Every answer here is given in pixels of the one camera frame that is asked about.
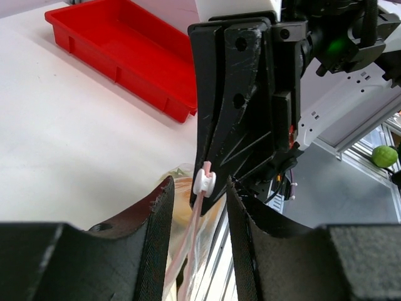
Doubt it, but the aluminium shelf frame background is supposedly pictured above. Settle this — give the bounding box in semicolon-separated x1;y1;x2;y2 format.
313;93;401;189

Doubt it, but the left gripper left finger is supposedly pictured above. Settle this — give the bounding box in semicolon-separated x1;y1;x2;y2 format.
1;176;174;300

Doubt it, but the clear zip top bag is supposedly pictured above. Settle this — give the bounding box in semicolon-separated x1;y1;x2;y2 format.
162;164;226;300

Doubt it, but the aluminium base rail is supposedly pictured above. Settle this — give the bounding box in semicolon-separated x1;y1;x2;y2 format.
191;207;237;300

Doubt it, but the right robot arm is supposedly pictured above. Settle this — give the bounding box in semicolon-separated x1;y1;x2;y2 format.
187;1;400;214

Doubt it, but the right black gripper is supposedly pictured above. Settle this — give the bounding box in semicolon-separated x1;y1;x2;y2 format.
188;19;313;213

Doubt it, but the green lime toy background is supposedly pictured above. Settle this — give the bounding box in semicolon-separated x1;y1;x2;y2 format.
371;145;398;168

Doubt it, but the red plastic bin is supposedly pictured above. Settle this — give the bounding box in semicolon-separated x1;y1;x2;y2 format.
44;1;197;123

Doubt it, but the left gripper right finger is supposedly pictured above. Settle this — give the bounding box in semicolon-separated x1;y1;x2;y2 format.
227;177;400;300

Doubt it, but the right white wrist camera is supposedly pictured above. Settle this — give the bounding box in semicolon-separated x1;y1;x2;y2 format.
195;0;282;21

